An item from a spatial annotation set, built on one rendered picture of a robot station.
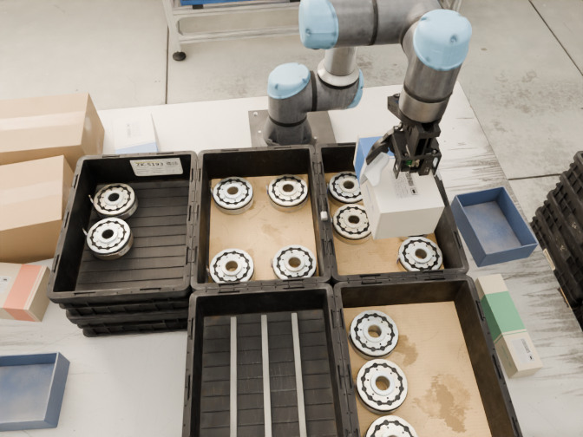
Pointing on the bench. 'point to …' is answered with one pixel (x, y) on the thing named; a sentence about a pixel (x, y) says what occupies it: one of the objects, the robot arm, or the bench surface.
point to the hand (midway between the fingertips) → (396, 177)
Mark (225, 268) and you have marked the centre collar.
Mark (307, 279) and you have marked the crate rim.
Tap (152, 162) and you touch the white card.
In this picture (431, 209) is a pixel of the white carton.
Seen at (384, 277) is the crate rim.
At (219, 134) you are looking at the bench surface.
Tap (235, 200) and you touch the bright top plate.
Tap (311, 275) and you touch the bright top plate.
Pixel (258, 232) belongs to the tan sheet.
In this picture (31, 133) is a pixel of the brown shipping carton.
